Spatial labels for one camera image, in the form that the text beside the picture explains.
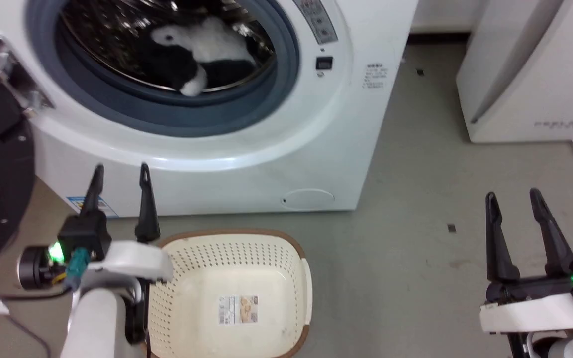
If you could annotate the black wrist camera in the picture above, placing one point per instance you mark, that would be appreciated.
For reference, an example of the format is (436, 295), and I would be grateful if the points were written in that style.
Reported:
(33, 268)

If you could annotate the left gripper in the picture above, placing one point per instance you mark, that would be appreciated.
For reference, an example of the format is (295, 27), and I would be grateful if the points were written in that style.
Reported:
(132, 258)

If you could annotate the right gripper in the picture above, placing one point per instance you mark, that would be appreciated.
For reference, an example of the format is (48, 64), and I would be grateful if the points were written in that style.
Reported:
(530, 311)

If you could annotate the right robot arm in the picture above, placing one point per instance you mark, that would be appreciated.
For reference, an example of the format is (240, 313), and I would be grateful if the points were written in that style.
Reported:
(560, 349)

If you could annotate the white front-load washing machine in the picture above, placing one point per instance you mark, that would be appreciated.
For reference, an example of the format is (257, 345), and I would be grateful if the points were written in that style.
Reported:
(266, 164)

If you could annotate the paper label with picture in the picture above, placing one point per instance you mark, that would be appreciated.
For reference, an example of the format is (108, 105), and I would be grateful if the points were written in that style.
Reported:
(238, 309)

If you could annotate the metal door hinge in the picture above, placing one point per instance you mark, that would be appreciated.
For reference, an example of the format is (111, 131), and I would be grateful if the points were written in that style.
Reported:
(15, 79)

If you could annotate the white box appliance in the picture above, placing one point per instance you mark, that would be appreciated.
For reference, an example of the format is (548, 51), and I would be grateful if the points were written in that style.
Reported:
(540, 74)

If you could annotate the white text sticker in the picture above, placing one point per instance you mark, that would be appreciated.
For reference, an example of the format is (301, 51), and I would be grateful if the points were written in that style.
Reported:
(375, 76)

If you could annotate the blue energy label sticker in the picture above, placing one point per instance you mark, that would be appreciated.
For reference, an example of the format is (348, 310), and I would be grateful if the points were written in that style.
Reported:
(107, 208)

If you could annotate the black and white plush toy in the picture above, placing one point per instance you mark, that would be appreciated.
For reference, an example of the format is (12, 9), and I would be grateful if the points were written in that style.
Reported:
(212, 40)

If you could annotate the cream perforated laundry basket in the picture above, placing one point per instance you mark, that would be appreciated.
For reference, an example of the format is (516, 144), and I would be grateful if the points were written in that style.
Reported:
(266, 268)

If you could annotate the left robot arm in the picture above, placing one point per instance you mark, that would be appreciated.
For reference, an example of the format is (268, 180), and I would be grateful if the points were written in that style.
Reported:
(95, 323)

